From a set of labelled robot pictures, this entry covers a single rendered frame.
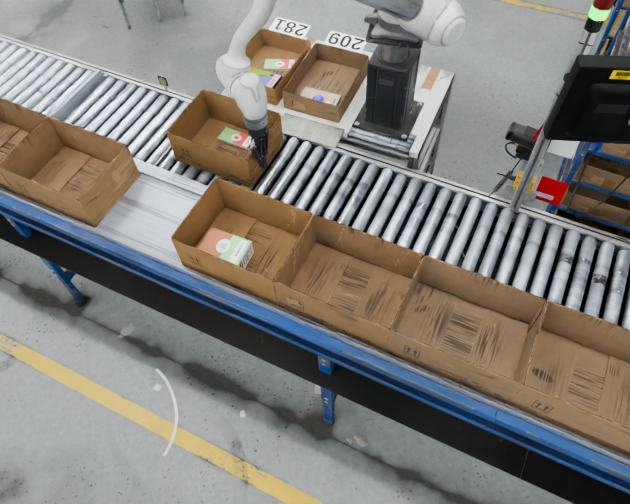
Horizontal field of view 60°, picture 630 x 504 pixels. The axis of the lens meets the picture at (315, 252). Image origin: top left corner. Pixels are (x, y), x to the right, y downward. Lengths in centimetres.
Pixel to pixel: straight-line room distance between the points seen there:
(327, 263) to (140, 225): 73
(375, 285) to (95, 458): 155
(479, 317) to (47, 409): 204
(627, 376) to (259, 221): 131
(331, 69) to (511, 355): 166
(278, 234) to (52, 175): 98
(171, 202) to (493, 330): 126
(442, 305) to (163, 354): 152
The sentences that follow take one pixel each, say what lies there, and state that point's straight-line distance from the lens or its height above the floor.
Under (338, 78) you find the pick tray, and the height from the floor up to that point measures 76.
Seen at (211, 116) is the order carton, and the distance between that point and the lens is 265.
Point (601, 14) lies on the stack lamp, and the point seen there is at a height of 161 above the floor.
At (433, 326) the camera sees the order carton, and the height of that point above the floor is 89.
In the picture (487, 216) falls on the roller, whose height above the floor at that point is 75.
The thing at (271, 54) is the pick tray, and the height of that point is 76.
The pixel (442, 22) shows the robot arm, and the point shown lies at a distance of 200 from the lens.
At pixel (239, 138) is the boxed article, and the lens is 252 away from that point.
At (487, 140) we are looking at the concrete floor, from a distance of 367.
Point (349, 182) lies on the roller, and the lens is 233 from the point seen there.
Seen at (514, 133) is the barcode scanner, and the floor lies 108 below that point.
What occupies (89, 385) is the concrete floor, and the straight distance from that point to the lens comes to 293.
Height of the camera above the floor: 252
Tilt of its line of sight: 57 degrees down
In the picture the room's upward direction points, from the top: 4 degrees counter-clockwise
